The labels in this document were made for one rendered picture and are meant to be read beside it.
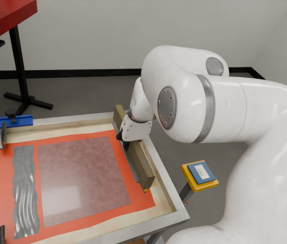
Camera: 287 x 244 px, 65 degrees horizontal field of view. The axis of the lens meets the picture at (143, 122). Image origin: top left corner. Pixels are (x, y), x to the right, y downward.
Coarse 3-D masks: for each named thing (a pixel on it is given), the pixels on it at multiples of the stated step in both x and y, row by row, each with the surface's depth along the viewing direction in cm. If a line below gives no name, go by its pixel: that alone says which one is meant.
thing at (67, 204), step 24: (120, 168) 94; (0, 192) 77; (48, 192) 80; (72, 192) 82; (96, 192) 84; (120, 192) 86; (0, 216) 72; (48, 216) 75; (72, 216) 76; (96, 216) 78; (24, 240) 68
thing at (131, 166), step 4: (112, 124) 95; (116, 128) 93; (116, 132) 91; (120, 140) 88; (120, 144) 88; (124, 148) 86; (124, 152) 85; (128, 156) 84; (128, 160) 82; (128, 164) 82; (132, 164) 81; (132, 168) 80; (132, 172) 79; (136, 176) 78; (136, 180) 77
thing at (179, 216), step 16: (112, 112) 112; (16, 128) 93; (32, 128) 96; (48, 128) 100; (144, 144) 102; (160, 160) 97; (160, 176) 91; (176, 192) 88; (176, 208) 83; (144, 224) 76; (160, 224) 78; (176, 224) 81; (96, 240) 70; (112, 240) 71; (128, 240) 73
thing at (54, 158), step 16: (16, 144) 91; (32, 144) 93; (48, 144) 94; (64, 144) 96; (80, 144) 98; (96, 144) 100; (112, 144) 102; (0, 160) 85; (48, 160) 89; (64, 160) 91; (80, 160) 92; (96, 160) 94; (112, 160) 96; (0, 176) 81; (48, 176) 84; (64, 176) 86
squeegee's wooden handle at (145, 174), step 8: (120, 112) 90; (120, 120) 89; (136, 144) 80; (128, 152) 84; (136, 152) 78; (136, 160) 78; (144, 160) 76; (136, 168) 79; (144, 168) 73; (144, 176) 73; (152, 176) 72; (144, 184) 74
